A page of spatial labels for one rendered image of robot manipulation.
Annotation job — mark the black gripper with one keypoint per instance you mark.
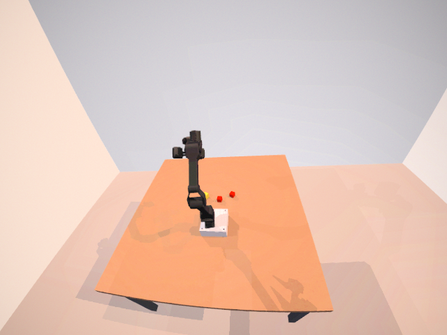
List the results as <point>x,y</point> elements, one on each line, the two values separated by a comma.
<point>179,153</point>

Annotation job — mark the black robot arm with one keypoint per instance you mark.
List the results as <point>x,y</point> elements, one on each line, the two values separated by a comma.
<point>193,151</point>

